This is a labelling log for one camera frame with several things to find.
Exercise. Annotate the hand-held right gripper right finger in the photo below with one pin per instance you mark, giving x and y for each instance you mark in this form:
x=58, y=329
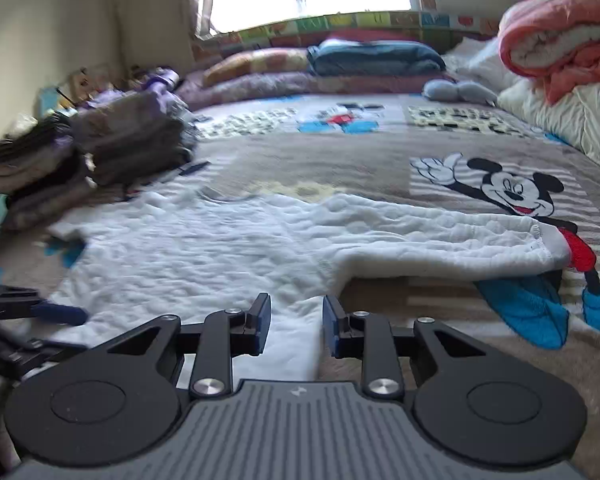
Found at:
x=329, y=327

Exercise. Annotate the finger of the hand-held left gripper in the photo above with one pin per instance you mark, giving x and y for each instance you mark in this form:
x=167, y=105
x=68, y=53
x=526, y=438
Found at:
x=45, y=350
x=62, y=313

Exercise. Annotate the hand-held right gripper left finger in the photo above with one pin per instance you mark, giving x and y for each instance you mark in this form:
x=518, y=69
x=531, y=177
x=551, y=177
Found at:
x=263, y=325

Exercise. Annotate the white quilted sweatshirt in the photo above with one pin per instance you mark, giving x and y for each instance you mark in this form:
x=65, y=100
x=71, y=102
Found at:
x=205, y=250

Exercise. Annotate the stack of dark folded clothes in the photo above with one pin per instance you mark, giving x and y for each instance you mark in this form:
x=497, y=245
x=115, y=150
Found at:
x=35, y=170

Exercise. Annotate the stack of grey folded clothes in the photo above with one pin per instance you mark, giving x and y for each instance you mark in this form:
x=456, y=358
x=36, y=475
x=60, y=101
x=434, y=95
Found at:
x=130, y=135

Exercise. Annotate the cartoon mouse printed blanket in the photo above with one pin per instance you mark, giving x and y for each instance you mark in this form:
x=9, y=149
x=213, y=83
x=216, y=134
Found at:
x=360, y=170

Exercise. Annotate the small dark blue object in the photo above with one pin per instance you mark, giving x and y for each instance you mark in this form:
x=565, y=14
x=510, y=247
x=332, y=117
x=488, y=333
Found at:
x=194, y=167

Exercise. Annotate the purple quilt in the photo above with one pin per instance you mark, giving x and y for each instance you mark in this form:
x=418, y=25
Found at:
x=280, y=87

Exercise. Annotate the purple white toy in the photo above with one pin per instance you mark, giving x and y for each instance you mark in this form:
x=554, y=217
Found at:
x=156, y=79

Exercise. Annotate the yellow pink patterned pillow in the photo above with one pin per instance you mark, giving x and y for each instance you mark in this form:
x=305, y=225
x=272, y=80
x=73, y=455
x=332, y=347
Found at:
x=255, y=64

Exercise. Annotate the light blue plush toy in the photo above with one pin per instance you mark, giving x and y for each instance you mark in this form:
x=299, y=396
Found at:
x=455, y=91

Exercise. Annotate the blue folded blanket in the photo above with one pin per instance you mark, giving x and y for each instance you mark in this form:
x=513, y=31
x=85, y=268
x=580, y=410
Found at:
x=375, y=57

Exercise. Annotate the colourful alphabet foam mat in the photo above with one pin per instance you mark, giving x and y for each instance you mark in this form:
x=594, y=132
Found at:
x=360, y=21

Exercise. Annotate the white comforter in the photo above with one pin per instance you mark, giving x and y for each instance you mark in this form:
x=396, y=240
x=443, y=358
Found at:
x=555, y=115

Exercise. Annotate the pink folded quilt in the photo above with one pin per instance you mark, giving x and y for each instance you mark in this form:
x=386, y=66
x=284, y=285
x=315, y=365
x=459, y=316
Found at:
x=555, y=25

